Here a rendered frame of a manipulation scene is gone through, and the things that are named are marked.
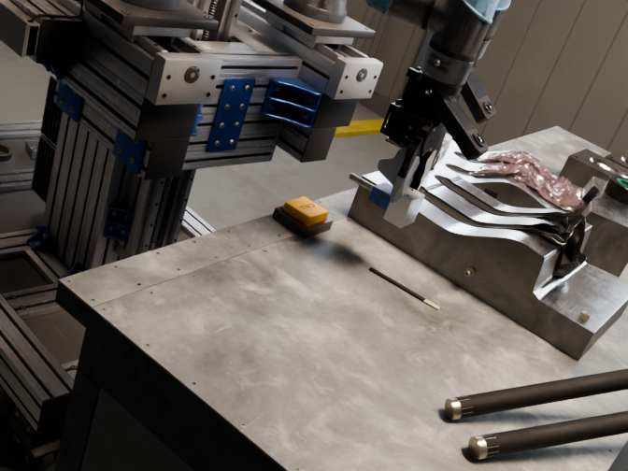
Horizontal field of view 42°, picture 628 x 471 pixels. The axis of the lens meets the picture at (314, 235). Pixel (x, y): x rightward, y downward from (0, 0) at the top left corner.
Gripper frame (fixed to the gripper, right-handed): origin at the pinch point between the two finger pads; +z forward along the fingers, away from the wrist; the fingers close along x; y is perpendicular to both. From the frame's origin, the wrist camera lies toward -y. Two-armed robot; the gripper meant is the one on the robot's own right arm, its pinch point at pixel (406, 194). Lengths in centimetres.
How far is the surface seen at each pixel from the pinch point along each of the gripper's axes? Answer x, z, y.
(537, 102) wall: -295, 44, 66
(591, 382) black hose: 8.5, 7.2, -40.2
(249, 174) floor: -156, 95, 131
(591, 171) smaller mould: -97, 9, -8
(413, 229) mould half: -11.1, 10.0, 0.4
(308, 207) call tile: 1.1, 11.3, 16.0
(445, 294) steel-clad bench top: -5.2, 14.9, -11.8
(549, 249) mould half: -14.6, 1.7, -22.3
